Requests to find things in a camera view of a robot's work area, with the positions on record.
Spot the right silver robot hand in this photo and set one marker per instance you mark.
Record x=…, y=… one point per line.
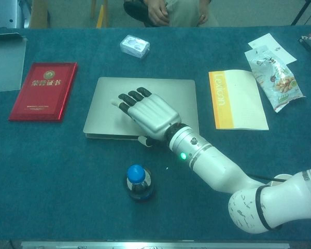
x=153, y=114

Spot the silver Apple laptop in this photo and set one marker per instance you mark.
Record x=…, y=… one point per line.
x=106, y=114

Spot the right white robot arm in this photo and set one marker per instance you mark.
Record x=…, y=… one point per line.
x=217, y=168

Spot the blue-capped bottle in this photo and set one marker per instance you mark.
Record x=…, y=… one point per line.
x=136, y=176

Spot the clear box with purple items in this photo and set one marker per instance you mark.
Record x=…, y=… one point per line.
x=134, y=46

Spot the yellow Lexicon book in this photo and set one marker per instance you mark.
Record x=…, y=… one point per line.
x=243, y=103

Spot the seated person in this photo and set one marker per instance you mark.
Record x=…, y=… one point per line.
x=181, y=13

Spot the wooden chair with yellow part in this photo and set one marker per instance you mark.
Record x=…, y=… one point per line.
x=101, y=15

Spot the red certificate folder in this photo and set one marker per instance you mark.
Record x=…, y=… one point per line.
x=41, y=96

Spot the white snack bag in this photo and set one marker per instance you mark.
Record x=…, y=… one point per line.
x=277, y=80

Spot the white paper card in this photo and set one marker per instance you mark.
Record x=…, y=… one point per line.
x=272, y=41

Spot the wooden furniture panel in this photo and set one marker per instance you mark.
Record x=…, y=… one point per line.
x=39, y=14

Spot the grey translucent plastic folder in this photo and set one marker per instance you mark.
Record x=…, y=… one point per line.
x=3, y=67

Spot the grey metal cabinet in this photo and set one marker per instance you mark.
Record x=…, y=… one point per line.
x=5, y=13

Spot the black tripod leg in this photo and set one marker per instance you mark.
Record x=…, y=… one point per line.
x=302, y=13

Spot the aluminium frame rail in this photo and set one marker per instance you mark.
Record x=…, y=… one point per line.
x=155, y=245

